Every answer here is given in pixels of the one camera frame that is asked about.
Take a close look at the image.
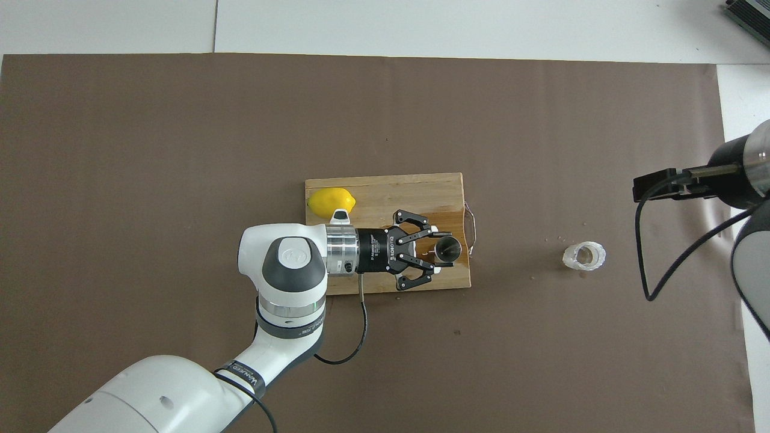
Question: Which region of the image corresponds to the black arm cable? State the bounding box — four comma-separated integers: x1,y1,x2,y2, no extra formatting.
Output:
214,274,369,433
635,164,770,301

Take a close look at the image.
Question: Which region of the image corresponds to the wooden cutting board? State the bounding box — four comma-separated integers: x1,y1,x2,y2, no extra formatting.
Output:
304,173,479,297

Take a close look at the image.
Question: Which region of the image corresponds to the black ribbed device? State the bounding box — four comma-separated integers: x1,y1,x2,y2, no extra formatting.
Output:
725,0,770,32

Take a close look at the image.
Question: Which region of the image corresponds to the yellow lemon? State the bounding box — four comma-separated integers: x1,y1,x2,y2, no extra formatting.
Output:
307,187,357,220

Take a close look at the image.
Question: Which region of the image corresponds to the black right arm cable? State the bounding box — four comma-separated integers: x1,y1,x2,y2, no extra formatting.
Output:
635,164,770,301

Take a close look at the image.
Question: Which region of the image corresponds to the brown paper table mat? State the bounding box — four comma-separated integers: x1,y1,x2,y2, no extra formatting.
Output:
0,53,756,433

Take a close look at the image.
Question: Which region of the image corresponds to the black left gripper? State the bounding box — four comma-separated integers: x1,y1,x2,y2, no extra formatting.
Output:
356,209,453,292

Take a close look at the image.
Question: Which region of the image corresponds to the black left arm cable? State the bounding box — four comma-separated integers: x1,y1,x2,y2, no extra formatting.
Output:
214,274,369,433

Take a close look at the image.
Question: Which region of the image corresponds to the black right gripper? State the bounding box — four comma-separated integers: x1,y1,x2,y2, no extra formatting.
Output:
632,134,768,209

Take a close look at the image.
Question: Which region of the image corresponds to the steel cocktail jigger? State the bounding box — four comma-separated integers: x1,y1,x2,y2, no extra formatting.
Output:
433,236,464,264

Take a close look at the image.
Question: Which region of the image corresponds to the clear plastic cup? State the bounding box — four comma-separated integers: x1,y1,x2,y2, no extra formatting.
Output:
562,241,607,272

